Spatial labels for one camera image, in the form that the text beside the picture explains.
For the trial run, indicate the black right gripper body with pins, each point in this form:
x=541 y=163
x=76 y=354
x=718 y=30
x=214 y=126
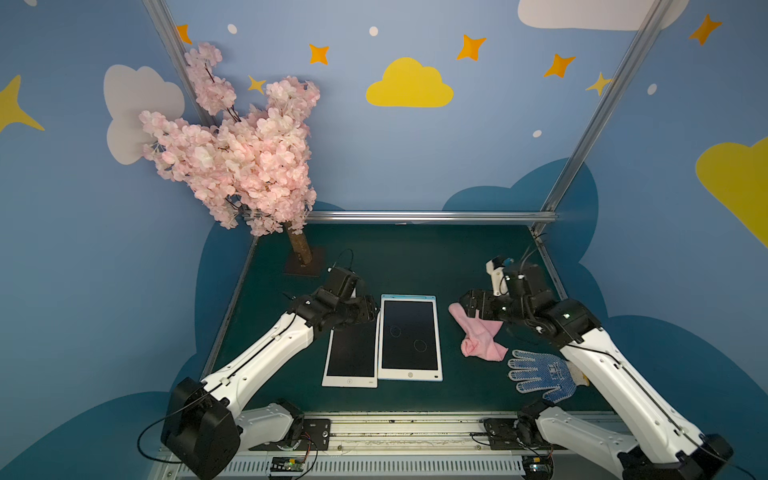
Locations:
x=483 y=303

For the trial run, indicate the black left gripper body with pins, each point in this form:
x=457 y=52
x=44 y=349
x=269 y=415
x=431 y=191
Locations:
x=360 y=309

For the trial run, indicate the pink cloth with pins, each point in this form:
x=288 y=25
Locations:
x=480 y=335

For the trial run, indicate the blue-edged white drawing tablet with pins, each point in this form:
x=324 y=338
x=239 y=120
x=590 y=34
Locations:
x=408 y=339

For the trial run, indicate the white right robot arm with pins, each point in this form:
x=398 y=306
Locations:
x=550 y=345

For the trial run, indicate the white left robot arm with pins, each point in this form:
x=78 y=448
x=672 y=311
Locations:
x=208 y=421

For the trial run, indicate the rusty brown tree trunk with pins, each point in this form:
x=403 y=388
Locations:
x=299 y=244

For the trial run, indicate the blue dotted work glove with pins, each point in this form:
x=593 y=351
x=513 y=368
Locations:
x=556 y=378

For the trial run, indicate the pink cherry blossom tree crown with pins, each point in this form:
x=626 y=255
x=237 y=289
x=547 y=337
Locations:
x=251 y=168

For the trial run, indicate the right circuit board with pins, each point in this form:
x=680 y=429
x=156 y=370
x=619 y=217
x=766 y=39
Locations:
x=537 y=468

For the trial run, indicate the left green circuit board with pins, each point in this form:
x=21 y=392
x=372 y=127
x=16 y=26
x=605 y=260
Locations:
x=286 y=466

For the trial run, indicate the right table edge rail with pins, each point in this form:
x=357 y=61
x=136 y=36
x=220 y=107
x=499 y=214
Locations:
x=550 y=267

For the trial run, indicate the table edge rail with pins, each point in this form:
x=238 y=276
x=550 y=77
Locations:
x=550 y=267
x=224 y=326

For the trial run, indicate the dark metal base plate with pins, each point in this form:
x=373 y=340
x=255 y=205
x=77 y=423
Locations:
x=295 y=267

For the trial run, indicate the rear aluminium frame rail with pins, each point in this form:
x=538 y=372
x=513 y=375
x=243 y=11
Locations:
x=431 y=217

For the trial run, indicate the left table edge rail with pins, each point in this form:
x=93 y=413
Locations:
x=224 y=326

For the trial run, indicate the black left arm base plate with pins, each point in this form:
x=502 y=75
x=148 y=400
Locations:
x=312 y=433

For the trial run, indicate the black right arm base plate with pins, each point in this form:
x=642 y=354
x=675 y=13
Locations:
x=513 y=433

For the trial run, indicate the front aluminium rail bed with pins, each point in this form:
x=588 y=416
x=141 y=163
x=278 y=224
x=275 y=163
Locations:
x=410 y=445

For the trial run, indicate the right rear aluminium post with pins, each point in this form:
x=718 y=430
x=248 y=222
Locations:
x=637 y=51

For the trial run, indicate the aluminium post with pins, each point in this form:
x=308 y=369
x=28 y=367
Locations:
x=165 y=27
x=637 y=51

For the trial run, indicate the left rear aluminium post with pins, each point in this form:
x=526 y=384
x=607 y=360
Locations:
x=165 y=27

